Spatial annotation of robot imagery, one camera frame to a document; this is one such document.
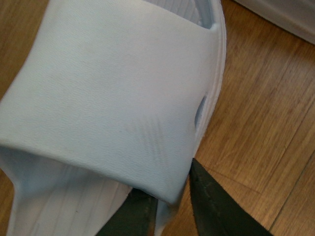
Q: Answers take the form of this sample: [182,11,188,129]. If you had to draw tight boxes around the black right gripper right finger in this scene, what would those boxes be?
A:
[189,159,271,236]

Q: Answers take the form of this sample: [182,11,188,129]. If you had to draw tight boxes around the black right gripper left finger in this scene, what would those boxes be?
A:
[97,188,158,236]

